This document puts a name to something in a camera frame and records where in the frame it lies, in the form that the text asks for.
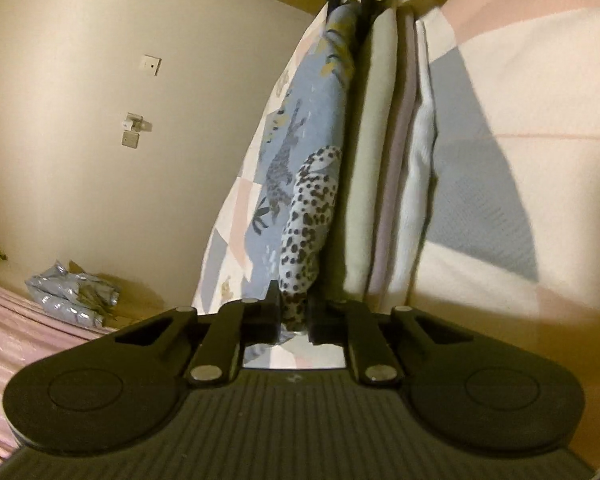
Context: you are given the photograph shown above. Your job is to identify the folded mauve cloth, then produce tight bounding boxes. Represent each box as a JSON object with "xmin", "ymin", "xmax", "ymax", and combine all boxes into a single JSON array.
[{"xmin": 367, "ymin": 12, "xmax": 422, "ymax": 297}]

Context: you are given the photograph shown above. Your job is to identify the pink curtain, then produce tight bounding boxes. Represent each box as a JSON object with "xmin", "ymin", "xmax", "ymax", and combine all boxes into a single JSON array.
[{"xmin": 0, "ymin": 277, "xmax": 121, "ymax": 461}]

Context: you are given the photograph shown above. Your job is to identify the pink grey checkered quilt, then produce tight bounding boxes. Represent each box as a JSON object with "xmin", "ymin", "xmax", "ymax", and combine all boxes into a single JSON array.
[{"xmin": 202, "ymin": 0, "xmax": 600, "ymax": 368}]

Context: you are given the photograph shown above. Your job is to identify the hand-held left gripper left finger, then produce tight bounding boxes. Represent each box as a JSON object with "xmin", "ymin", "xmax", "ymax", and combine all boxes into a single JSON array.
[{"xmin": 115, "ymin": 280, "xmax": 283, "ymax": 386}]

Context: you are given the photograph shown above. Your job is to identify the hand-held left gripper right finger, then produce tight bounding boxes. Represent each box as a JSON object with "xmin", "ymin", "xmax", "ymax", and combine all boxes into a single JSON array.
[{"xmin": 308, "ymin": 301, "xmax": 473, "ymax": 386}]

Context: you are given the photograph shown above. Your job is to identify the blue animal print garment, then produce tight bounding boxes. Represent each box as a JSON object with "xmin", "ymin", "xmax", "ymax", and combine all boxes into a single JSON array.
[{"xmin": 245, "ymin": 2, "xmax": 358, "ymax": 346}]

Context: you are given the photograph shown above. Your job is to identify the beige folded cloth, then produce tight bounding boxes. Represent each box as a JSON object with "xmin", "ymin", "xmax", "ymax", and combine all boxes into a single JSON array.
[{"xmin": 341, "ymin": 12, "xmax": 400, "ymax": 297}]

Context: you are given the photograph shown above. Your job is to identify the white plug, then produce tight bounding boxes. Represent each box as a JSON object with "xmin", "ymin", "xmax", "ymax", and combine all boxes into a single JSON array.
[{"xmin": 122, "ymin": 112, "xmax": 154, "ymax": 133}]

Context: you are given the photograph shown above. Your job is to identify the folded white cloth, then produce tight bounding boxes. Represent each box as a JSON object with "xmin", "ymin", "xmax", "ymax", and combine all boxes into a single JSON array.
[{"xmin": 402, "ymin": 17, "xmax": 440, "ymax": 307}]

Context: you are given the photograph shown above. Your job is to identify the silver plastic packets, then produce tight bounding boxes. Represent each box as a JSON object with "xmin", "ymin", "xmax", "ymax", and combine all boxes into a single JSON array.
[{"xmin": 25, "ymin": 259, "xmax": 122, "ymax": 330}]

